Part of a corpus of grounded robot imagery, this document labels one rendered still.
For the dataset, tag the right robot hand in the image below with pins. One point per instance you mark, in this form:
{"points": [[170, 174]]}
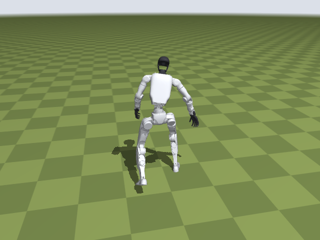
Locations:
{"points": [[194, 119]]}

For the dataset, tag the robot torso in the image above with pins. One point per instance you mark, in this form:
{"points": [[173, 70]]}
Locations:
{"points": [[160, 91]]}

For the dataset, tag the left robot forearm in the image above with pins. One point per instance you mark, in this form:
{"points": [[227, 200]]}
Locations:
{"points": [[137, 103]]}

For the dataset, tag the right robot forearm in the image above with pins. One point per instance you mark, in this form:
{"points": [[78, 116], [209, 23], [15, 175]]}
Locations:
{"points": [[190, 107]]}

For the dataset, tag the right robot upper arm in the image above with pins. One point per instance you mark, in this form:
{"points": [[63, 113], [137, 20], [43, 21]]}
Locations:
{"points": [[177, 83]]}

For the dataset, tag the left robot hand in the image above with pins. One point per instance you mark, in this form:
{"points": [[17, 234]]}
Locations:
{"points": [[136, 113]]}

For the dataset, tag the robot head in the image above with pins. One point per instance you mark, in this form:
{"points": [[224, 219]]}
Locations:
{"points": [[163, 61]]}

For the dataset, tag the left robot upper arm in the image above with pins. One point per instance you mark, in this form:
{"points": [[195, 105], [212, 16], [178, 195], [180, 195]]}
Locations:
{"points": [[139, 95]]}

